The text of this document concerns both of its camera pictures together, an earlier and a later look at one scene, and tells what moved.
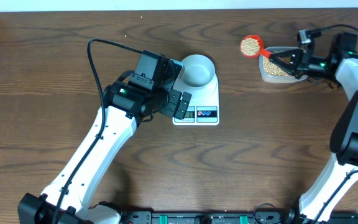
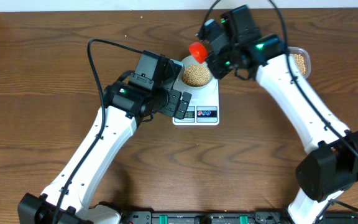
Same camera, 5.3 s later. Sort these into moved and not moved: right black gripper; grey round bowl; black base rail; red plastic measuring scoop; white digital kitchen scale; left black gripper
Moved: right black gripper; red plastic measuring scoop
Not moved: grey round bowl; left black gripper; white digital kitchen scale; black base rail
